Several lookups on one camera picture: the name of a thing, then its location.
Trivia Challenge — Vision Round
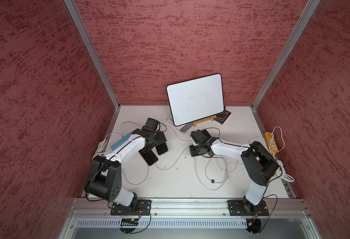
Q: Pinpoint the white coiled power cord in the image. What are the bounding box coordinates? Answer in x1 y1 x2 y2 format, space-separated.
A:
268 126 295 183

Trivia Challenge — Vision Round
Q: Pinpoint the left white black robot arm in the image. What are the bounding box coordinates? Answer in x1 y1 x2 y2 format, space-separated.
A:
84 129 168 209

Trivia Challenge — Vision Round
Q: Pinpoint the light case phone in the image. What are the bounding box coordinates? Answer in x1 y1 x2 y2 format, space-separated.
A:
155 142 169 155

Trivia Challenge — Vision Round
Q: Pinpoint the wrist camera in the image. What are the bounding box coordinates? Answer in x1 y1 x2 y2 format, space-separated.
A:
143 118 160 132
190 129 213 145

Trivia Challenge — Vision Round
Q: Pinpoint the aluminium front rail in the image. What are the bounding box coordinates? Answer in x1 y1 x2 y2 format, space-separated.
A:
68 197 312 219

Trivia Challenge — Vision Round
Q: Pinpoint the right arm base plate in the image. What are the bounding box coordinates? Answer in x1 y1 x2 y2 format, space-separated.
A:
227 200 269 217

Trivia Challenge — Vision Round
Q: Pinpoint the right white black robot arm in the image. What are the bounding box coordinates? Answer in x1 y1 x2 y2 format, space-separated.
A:
189 137 279 211

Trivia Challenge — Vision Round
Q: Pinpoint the wooden easel stand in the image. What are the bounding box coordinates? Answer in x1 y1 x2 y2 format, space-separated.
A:
193 115 216 127

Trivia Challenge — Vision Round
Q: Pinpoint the right aluminium corner post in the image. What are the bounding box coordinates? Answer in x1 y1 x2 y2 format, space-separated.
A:
251 0 321 112

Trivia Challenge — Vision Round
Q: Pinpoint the yellow power strip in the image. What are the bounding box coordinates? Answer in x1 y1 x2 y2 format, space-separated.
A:
264 132 279 154

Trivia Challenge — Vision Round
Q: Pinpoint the aluminium corner post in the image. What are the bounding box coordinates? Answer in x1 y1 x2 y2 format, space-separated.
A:
64 0 120 111
251 0 321 112

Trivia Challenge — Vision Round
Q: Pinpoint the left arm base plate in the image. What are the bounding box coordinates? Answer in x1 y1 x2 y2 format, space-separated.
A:
109 199 152 216

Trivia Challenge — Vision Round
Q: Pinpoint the teal power strip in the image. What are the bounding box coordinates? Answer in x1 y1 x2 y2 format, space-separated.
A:
110 132 132 151

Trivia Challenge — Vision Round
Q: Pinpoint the white cable tangle right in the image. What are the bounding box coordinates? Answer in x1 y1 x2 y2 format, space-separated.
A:
194 155 241 192

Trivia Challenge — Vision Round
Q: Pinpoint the black booklet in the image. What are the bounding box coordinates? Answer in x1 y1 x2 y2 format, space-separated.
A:
214 109 231 124

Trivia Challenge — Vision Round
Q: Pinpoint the left aluminium corner post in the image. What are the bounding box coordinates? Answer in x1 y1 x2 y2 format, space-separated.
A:
64 0 120 111

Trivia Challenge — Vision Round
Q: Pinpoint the white board on easel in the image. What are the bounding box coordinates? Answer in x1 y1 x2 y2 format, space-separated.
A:
167 73 224 126

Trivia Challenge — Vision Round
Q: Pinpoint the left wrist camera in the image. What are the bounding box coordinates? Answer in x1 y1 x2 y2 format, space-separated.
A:
143 118 160 132

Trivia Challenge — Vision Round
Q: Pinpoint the pink case phone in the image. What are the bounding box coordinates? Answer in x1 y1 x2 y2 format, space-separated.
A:
139 150 159 166

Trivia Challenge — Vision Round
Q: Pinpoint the white charging cable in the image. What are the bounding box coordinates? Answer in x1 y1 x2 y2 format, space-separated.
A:
122 164 150 186
154 119 193 171

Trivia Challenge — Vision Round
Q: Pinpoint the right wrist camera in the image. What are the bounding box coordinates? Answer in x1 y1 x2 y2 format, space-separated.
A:
190 129 213 145

